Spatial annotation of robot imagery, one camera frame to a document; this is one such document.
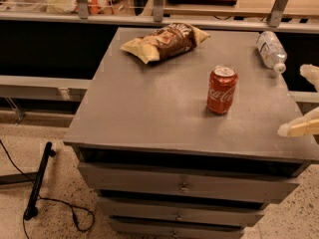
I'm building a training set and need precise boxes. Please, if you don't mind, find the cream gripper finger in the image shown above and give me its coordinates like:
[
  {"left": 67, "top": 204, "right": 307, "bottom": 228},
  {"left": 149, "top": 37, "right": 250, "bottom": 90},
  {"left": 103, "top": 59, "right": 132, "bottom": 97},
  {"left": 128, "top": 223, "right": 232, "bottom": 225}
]
[
  {"left": 300, "top": 64, "right": 319, "bottom": 92},
  {"left": 277, "top": 108, "right": 319, "bottom": 137}
]

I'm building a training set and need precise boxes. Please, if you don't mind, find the red coca-cola can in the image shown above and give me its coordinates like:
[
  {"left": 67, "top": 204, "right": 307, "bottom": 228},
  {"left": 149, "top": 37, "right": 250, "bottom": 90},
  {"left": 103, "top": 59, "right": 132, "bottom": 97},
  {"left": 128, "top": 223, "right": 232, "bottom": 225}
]
[{"left": 207, "top": 65, "right": 238, "bottom": 115}]

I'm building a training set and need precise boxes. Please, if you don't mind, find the clear plastic water bottle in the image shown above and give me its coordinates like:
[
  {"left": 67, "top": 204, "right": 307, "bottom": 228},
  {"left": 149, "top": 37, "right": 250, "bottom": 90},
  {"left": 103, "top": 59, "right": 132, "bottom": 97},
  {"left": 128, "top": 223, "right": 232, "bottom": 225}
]
[{"left": 256, "top": 31, "right": 287, "bottom": 74}]

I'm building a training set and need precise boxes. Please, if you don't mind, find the brown yellow chip bag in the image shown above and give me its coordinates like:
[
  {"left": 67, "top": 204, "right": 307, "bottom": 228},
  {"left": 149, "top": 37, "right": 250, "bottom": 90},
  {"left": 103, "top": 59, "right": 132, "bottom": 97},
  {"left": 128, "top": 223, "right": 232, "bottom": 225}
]
[{"left": 121, "top": 23, "right": 210, "bottom": 64}]

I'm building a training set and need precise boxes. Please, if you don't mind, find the grey drawer cabinet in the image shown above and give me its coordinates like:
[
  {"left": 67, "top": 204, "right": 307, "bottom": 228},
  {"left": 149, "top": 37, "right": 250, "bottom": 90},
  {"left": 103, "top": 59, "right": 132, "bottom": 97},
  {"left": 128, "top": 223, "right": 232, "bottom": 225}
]
[{"left": 64, "top": 28, "right": 318, "bottom": 232}]

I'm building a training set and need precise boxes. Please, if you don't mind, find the middle grey drawer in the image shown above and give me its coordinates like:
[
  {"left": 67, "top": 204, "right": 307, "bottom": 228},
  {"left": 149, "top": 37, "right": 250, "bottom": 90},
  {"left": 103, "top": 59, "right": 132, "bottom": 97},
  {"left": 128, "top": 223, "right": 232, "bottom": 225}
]
[{"left": 98, "top": 197, "right": 263, "bottom": 227}]

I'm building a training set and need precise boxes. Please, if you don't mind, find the grey drawer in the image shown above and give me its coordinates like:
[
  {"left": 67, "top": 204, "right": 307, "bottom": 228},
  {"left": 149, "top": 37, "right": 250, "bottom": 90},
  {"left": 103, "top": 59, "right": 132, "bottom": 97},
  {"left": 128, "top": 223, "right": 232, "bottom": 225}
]
[
  {"left": 78, "top": 162, "right": 299, "bottom": 203},
  {"left": 98, "top": 197, "right": 263, "bottom": 227},
  {"left": 110, "top": 218, "right": 243, "bottom": 239}
]

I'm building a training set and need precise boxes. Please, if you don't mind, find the top grey drawer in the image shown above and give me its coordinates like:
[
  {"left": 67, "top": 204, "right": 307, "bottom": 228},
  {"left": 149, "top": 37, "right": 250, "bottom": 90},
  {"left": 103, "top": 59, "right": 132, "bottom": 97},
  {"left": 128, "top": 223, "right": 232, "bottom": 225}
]
[{"left": 78, "top": 162, "right": 299, "bottom": 203}]

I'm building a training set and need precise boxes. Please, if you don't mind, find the bottom grey drawer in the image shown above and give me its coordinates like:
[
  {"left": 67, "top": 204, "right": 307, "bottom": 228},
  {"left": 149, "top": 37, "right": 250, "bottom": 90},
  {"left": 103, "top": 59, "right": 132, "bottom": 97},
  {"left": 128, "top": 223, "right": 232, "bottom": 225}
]
[{"left": 110, "top": 218, "right": 243, "bottom": 239}]

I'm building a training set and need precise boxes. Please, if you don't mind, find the black stand leg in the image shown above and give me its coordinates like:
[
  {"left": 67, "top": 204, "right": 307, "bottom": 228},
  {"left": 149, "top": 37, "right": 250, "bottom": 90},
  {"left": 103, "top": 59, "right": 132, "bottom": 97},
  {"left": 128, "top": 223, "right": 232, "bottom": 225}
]
[{"left": 0, "top": 141, "right": 57, "bottom": 221}]

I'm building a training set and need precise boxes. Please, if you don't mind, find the black floor cable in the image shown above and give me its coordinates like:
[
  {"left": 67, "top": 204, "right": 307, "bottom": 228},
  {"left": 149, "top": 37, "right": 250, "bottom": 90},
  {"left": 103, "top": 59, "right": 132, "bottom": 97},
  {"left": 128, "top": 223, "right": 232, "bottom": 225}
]
[{"left": 0, "top": 139, "right": 96, "bottom": 239}]

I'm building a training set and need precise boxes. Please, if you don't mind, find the grey metal rail frame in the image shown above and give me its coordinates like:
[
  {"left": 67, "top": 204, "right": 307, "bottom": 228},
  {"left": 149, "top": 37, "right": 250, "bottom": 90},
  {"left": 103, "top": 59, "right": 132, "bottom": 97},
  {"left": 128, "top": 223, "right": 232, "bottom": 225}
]
[{"left": 0, "top": 0, "right": 319, "bottom": 120}]

